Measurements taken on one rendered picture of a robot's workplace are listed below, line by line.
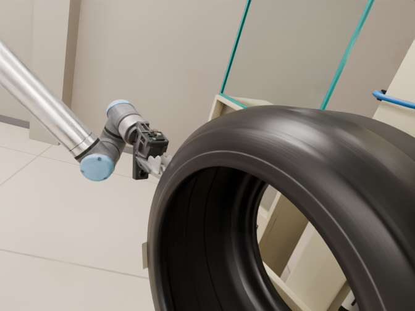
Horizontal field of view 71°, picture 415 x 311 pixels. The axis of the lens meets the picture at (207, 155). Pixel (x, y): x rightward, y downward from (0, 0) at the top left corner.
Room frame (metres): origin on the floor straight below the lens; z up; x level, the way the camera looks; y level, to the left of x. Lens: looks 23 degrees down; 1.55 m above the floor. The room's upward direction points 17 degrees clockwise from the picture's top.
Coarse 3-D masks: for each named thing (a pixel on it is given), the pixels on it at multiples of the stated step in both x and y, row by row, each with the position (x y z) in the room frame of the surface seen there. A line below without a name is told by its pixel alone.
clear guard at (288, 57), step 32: (256, 0) 1.43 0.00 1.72; (288, 0) 1.31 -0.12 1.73; (320, 0) 1.21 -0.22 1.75; (352, 0) 1.13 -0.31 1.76; (256, 32) 1.39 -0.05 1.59; (288, 32) 1.27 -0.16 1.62; (320, 32) 1.17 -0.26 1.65; (352, 32) 1.09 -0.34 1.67; (256, 64) 1.35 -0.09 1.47; (288, 64) 1.23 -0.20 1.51; (320, 64) 1.14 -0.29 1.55; (224, 96) 1.43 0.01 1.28; (256, 96) 1.30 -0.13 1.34; (288, 96) 1.19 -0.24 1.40; (320, 96) 1.10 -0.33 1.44
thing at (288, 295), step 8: (264, 264) 0.72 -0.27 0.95; (272, 272) 0.70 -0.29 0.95; (272, 280) 0.67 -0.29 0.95; (280, 280) 0.68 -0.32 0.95; (280, 288) 0.65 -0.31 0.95; (288, 288) 0.66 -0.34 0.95; (280, 296) 0.64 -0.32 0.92; (288, 296) 0.63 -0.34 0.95; (296, 296) 0.63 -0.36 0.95; (288, 304) 0.62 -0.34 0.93; (296, 304) 0.61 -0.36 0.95; (304, 304) 0.61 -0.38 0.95
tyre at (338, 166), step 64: (256, 128) 0.38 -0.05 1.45; (320, 128) 0.35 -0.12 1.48; (384, 128) 0.43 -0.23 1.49; (192, 192) 0.61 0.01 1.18; (256, 192) 0.68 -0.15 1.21; (320, 192) 0.29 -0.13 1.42; (384, 192) 0.27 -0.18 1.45; (192, 256) 0.58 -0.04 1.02; (256, 256) 0.64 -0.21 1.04; (384, 256) 0.23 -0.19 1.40
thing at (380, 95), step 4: (372, 92) 0.68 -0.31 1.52; (376, 92) 0.67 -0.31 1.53; (380, 92) 0.71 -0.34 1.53; (384, 92) 0.72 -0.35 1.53; (376, 96) 0.66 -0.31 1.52; (380, 96) 0.65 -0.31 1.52; (384, 96) 0.64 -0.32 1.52; (388, 96) 0.64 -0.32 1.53; (380, 100) 0.72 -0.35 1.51; (384, 100) 0.64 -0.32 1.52; (388, 100) 0.63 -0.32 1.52; (392, 100) 0.63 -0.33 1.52; (396, 100) 0.62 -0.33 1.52; (400, 100) 0.62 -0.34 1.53; (404, 100) 0.62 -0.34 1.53; (400, 104) 0.62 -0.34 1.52; (404, 104) 0.61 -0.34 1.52; (408, 104) 0.61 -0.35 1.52; (412, 104) 0.60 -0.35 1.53; (412, 108) 0.60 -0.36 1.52
